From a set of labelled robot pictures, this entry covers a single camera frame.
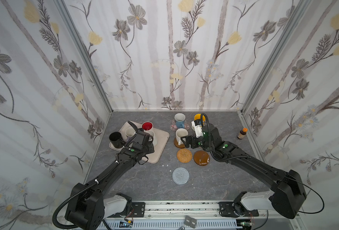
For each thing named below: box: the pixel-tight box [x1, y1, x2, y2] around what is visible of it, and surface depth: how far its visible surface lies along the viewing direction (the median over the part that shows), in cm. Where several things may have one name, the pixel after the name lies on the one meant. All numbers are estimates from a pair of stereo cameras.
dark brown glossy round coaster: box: [193, 149, 211, 167], surface depth 94 cm
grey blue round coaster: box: [172, 167, 190, 185], surface depth 88 cm
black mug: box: [108, 131, 125, 149], surface depth 95 cm
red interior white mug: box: [141, 121, 154, 132], surface depth 103 cm
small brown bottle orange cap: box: [237, 127, 249, 140], surface depth 101 cm
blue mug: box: [174, 112, 186, 129], surface depth 106 cm
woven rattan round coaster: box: [176, 148, 193, 163], surface depth 96 cm
